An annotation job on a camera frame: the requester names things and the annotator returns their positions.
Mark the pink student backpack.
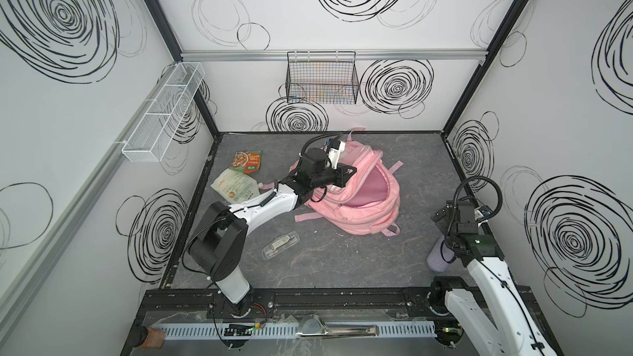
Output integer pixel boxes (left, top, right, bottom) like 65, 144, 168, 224
259, 127, 404, 237

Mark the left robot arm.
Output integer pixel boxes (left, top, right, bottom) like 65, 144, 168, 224
184, 139, 357, 316

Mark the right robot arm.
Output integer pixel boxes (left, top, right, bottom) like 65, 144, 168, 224
428, 200, 556, 355

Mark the lilac glasses case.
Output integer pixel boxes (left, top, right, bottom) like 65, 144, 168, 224
426, 235, 456, 273

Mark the orange green food packet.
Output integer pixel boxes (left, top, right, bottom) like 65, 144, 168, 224
229, 151, 263, 174

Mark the clear plastic packet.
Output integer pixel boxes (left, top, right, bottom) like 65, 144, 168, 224
262, 231, 300, 260

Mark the white green spout pouch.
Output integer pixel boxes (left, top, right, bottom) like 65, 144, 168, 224
211, 168, 260, 204

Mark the brown black button box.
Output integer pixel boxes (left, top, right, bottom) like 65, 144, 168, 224
129, 326, 166, 349

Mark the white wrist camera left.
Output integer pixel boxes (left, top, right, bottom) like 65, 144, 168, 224
325, 137, 346, 170

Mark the black wire wall basket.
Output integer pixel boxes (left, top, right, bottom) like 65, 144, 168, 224
285, 50, 360, 105

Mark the white slotted cable duct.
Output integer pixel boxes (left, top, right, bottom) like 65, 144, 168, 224
153, 321, 437, 341

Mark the white mesh wall shelf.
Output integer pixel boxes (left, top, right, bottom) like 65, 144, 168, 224
121, 62, 205, 163

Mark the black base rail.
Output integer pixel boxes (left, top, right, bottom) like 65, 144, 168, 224
137, 287, 448, 318

